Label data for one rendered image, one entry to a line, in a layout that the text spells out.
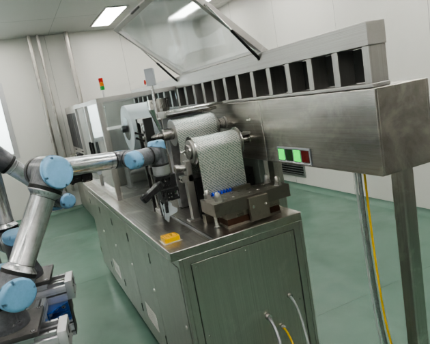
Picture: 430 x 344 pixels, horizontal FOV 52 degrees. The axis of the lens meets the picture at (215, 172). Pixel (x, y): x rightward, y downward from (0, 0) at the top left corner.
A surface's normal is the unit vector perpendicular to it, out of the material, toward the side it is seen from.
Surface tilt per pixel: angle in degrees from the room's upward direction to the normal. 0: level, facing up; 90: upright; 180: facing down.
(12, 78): 90
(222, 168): 90
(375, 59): 90
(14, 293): 96
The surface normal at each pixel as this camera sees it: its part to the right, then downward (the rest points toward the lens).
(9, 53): 0.41, 0.10
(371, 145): -0.89, 0.23
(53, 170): 0.74, -0.12
